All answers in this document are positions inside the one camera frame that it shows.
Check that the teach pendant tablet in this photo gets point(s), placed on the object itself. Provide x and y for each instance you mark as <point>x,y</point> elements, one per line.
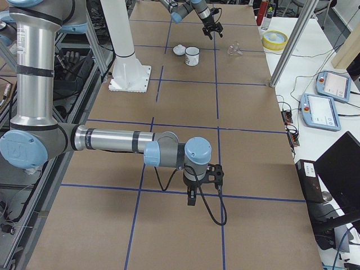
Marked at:
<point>335,85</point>
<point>319,112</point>

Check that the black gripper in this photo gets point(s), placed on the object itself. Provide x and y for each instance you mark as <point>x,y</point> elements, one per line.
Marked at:
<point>193,185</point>
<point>208,21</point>

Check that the yellow tape roll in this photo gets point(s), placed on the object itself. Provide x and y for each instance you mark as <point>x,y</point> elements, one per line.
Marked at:
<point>274,40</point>

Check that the clear glass funnel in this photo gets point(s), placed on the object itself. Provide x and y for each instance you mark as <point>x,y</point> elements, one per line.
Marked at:
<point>234,49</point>

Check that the far teach pendant tablet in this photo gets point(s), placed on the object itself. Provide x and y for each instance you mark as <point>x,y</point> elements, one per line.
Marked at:
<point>335,85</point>

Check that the red bottle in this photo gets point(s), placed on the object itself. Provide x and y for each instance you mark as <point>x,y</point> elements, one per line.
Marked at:
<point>262,12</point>

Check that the near teach pendant tablet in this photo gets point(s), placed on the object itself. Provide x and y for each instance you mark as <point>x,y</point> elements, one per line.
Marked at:
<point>319,112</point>

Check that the black computer monitor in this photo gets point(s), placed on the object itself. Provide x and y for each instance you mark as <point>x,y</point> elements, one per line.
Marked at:
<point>338,168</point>

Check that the black desktop computer box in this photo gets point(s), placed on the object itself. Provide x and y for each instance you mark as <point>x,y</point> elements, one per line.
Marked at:
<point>318,202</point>

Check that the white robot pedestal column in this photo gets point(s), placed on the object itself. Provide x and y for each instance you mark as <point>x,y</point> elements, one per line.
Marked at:
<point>128,73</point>

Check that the white enamel mug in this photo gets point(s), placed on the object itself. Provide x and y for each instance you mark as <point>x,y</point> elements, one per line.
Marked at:
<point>192,56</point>

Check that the aluminium frame post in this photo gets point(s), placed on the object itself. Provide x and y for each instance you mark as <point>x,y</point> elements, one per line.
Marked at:
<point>296,33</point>

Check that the orange black connector module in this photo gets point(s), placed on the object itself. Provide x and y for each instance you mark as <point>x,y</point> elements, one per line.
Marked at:
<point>287,117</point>

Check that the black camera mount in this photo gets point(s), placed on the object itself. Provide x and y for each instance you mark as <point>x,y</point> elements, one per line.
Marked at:
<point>214,175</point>

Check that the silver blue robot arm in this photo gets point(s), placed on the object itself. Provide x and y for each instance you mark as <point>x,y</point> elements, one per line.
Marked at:
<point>36,137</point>
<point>179,11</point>

